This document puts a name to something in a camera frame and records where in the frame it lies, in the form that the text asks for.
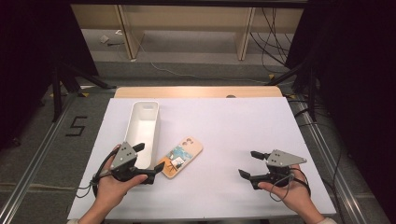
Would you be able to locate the white table mat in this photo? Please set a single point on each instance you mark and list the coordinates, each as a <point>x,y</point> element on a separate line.
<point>224,133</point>

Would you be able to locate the black curtain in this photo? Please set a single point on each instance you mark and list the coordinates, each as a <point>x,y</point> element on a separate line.
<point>361,77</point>
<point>28,62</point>

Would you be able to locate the person's left hand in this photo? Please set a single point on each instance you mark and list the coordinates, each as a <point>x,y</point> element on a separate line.
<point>109,189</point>

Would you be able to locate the metal floor rail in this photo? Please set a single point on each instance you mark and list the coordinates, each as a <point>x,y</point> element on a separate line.
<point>333,161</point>
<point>34,165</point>

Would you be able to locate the yellow tape marker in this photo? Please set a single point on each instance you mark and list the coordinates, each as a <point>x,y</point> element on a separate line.
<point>271,76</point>
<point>84,94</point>

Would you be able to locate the wooden table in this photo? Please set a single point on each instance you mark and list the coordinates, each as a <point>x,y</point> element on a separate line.
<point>193,92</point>

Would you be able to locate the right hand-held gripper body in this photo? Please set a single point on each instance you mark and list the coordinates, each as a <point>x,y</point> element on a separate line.
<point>280,163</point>

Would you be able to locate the beige wooden shelf unit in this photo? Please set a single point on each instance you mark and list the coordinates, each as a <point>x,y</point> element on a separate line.
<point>186,18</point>

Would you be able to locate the white paper scrap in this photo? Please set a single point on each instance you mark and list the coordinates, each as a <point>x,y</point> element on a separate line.
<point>104,39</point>

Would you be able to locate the white oblong plastic box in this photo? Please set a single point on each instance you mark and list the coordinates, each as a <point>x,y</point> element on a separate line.
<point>142,133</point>

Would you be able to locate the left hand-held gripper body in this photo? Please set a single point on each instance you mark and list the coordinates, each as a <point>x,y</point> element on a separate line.
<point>124,155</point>

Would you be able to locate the person's right hand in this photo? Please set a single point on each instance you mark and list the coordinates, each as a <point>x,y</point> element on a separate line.
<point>294,193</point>

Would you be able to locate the black tripod stand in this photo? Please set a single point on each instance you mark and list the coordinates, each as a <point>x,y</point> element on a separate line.
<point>312,93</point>
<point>57,93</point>

